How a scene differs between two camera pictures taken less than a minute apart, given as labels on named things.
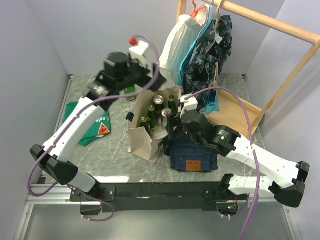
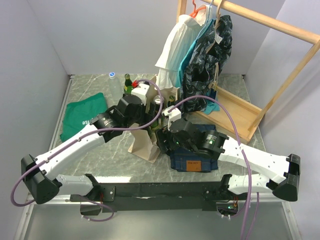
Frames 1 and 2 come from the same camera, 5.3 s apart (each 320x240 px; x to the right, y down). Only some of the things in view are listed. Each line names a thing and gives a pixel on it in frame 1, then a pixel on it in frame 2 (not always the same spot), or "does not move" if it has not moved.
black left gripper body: x=137 y=74 to x=142 y=117
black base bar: x=151 y=197 does not move
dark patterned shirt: x=207 y=60 does not move
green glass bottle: x=171 y=104 does not move
